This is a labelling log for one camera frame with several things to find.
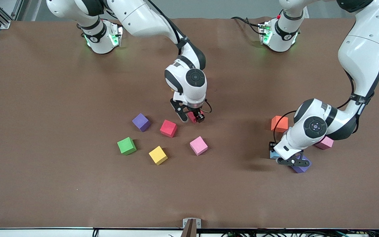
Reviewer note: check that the pink foam cube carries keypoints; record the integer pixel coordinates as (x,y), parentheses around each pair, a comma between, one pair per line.
(198,145)
(326,144)

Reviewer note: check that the purple foam cube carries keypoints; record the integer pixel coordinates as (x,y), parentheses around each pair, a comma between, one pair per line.
(303,169)
(140,121)

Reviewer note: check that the orange foam cube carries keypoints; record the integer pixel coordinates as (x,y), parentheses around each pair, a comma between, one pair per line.
(280,124)

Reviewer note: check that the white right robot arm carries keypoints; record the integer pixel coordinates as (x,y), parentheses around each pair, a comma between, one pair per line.
(143,19)

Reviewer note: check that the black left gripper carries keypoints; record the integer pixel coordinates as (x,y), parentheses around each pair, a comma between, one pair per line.
(271,145)

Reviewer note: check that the yellow foam cube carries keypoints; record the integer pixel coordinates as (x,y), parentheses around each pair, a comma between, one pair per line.
(158,154)

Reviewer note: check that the brown table mat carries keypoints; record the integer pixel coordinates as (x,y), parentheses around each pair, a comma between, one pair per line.
(77,184)

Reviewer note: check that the metal table edge bracket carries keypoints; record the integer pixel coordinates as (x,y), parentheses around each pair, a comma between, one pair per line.
(185,223)

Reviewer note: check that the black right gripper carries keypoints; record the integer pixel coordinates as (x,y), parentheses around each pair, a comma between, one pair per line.
(197,111)

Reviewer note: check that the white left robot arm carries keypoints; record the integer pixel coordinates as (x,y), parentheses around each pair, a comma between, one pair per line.
(360,56)

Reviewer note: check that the light blue foam cube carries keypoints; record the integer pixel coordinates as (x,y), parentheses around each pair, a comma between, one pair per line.
(274,154)

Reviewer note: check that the green foam cube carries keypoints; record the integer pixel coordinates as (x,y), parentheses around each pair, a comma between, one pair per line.
(126,145)

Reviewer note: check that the red foam cube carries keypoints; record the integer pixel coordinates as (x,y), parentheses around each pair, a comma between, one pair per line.
(168,127)
(192,117)

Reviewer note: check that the aluminium frame profile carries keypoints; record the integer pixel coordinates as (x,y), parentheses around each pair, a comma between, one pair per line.
(5,23)

